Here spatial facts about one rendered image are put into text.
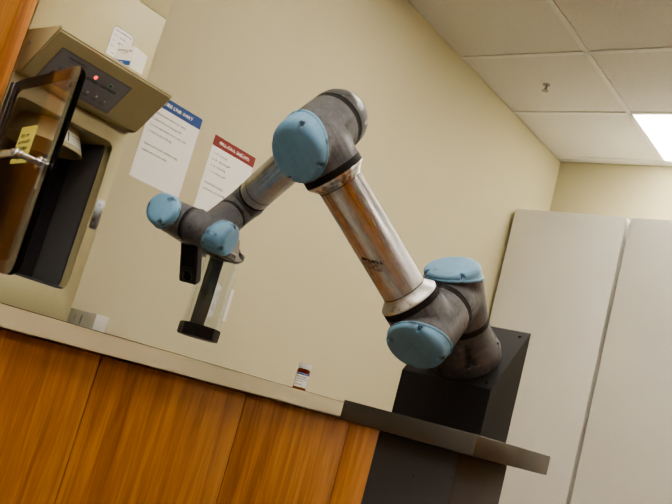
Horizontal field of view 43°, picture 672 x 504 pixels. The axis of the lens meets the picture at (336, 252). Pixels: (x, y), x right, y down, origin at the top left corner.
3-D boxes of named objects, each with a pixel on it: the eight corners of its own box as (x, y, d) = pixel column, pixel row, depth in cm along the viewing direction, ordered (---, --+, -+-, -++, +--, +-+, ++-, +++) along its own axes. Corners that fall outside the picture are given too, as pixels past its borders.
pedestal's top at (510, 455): (546, 475, 178) (550, 456, 178) (472, 456, 154) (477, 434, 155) (421, 440, 199) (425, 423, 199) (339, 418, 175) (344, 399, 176)
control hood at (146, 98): (12, 70, 177) (28, 27, 179) (129, 133, 202) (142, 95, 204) (44, 69, 170) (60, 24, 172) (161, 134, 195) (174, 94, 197)
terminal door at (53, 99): (-46, 265, 170) (20, 82, 177) (14, 276, 147) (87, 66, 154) (-50, 264, 169) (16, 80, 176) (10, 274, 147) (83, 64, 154)
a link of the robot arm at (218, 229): (251, 211, 181) (209, 193, 185) (220, 235, 173) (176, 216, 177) (249, 240, 186) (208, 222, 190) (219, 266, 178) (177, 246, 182)
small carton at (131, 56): (109, 68, 191) (117, 44, 192) (122, 78, 196) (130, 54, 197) (127, 70, 189) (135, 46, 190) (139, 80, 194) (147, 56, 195)
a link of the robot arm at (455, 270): (497, 306, 176) (490, 249, 170) (473, 343, 167) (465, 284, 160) (444, 299, 183) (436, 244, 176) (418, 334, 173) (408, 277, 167)
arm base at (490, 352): (516, 350, 178) (511, 311, 174) (470, 388, 170) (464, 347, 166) (461, 329, 189) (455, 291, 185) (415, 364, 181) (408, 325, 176)
